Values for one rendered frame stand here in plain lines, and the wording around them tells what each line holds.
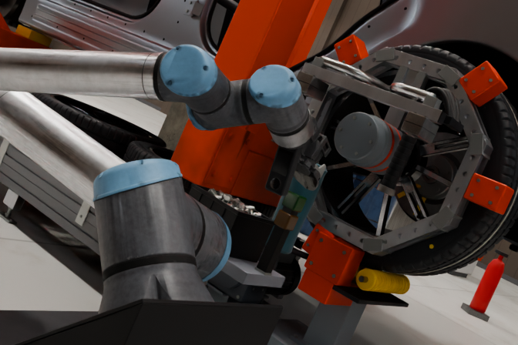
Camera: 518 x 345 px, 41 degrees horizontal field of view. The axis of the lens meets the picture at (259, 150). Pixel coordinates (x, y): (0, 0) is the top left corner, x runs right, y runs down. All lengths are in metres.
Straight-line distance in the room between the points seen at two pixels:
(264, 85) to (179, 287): 0.44
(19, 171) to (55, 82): 1.62
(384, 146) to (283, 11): 0.61
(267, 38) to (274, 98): 0.90
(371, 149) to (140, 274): 0.87
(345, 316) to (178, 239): 1.06
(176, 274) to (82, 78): 0.44
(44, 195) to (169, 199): 1.73
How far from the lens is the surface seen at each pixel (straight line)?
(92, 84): 1.32
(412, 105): 1.71
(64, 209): 2.71
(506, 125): 1.92
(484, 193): 1.81
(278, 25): 2.20
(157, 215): 1.10
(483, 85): 1.87
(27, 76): 1.40
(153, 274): 1.07
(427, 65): 1.94
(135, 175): 1.12
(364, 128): 1.80
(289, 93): 1.29
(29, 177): 2.91
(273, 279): 1.74
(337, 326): 2.10
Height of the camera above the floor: 0.79
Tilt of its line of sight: 3 degrees down
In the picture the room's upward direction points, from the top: 24 degrees clockwise
